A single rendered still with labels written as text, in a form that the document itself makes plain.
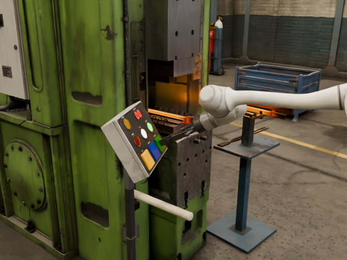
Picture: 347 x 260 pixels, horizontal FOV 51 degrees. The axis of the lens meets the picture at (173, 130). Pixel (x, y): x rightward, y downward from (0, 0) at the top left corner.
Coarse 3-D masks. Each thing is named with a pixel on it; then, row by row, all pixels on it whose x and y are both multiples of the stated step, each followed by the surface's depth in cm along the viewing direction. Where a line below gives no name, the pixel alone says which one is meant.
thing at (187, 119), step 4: (156, 112) 231; (160, 112) 229; (164, 112) 229; (172, 116) 223; (176, 116) 222; (180, 116) 222; (188, 116) 218; (184, 120) 217; (188, 120) 217; (192, 120) 216
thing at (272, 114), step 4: (248, 108) 249; (252, 108) 247; (256, 108) 246; (264, 112) 240; (268, 112) 238; (272, 112) 236; (276, 112) 235; (272, 116) 236; (276, 116) 235; (280, 116) 233; (284, 116) 231
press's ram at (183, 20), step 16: (160, 0) 188; (176, 0) 190; (192, 0) 201; (160, 16) 190; (176, 16) 192; (192, 16) 204; (160, 32) 193; (176, 32) 196; (192, 32) 207; (160, 48) 196; (176, 48) 198; (192, 48) 210
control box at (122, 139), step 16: (128, 112) 161; (144, 112) 177; (112, 128) 149; (128, 128) 154; (144, 128) 169; (112, 144) 152; (128, 144) 150; (144, 144) 162; (128, 160) 152; (144, 176) 153
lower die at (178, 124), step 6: (150, 108) 244; (150, 114) 232; (156, 114) 229; (174, 114) 232; (156, 120) 223; (162, 120) 220; (168, 120) 220; (174, 120) 220; (180, 120) 218; (156, 126) 218; (162, 126) 216; (168, 126) 213; (174, 126) 211; (180, 126) 216; (168, 132) 214
